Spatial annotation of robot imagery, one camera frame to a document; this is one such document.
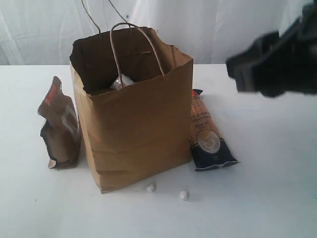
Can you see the brown pouch with orange label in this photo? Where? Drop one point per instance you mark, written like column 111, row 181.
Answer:
column 61, row 130

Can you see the brown paper bag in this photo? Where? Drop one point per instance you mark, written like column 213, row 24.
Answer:
column 142, row 129

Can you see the white backdrop curtain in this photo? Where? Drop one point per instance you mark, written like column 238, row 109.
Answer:
column 210, row 31

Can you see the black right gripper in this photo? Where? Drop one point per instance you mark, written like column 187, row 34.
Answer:
column 278, row 63

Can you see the small white blue carton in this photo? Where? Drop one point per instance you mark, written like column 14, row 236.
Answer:
column 121, row 82

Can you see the small white pebble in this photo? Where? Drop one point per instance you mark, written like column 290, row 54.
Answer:
column 184, row 195
column 151, row 188

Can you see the spaghetti pasta packet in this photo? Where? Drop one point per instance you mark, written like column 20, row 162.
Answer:
column 208, row 148

